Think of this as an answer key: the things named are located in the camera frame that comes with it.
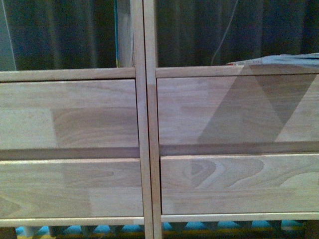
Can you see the blue yellow floor mat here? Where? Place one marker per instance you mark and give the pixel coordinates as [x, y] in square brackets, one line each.
[285, 229]

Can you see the lower left wooden drawer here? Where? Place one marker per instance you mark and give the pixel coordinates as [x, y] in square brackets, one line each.
[70, 188]

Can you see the upper left wooden drawer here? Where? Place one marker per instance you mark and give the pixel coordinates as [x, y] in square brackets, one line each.
[68, 114]

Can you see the left wooden shelf unit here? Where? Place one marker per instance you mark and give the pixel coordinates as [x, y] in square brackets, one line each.
[77, 40]

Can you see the wooden drawer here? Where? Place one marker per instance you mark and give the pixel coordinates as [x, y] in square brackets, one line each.
[230, 184]
[241, 109]
[70, 188]
[68, 114]

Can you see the lower right wooden drawer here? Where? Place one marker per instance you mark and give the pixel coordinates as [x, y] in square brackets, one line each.
[230, 184]

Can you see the wooden shelf unit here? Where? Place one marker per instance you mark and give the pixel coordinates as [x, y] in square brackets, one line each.
[77, 40]
[196, 39]

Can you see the right wooden shelf unit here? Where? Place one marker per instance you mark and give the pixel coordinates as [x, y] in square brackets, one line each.
[196, 39]

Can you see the stack of books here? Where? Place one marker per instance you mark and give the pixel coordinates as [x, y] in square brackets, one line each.
[307, 60]

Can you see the upper right wooden drawer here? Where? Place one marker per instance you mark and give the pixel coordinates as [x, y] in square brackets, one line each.
[241, 109]

